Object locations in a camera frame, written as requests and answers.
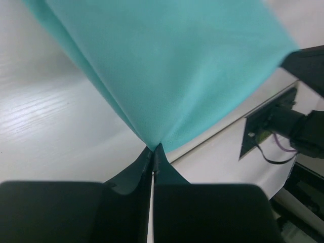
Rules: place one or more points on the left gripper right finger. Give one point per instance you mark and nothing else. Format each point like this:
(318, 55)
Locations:
(185, 212)

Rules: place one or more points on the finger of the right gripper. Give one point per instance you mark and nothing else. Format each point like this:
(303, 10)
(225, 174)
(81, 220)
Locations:
(307, 66)

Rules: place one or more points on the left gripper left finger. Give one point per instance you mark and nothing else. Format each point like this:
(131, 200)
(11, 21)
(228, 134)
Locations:
(47, 211)

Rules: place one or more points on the teal t shirt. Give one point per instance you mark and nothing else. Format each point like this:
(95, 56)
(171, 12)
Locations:
(169, 69)

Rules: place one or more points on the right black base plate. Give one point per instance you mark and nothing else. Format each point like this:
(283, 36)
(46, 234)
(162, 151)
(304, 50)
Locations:
(256, 122)

